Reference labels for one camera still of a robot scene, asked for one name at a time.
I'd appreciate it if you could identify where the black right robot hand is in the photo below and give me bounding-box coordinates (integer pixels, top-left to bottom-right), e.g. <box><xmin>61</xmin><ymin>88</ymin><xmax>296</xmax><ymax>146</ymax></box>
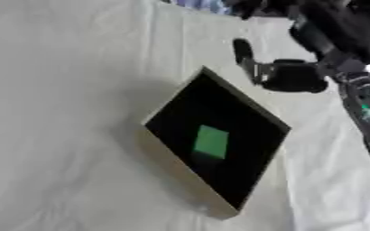
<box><xmin>232</xmin><ymin>0</ymin><xmax>370</xmax><ymax>95</ymax></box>

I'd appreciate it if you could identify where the tan box with black inside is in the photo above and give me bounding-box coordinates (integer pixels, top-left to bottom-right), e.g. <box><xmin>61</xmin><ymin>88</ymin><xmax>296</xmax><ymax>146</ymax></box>
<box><xmin>139</xmin><ymin>65</ymin><xmax>294</xmax><ymax>221</ymax></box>

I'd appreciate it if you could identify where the green block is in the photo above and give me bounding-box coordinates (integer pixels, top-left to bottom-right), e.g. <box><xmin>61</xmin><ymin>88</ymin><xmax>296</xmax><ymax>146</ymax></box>
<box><xmin>191</xmin><ymin>124</ymin><xmax>231</xmax><ymax>161</ymax></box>

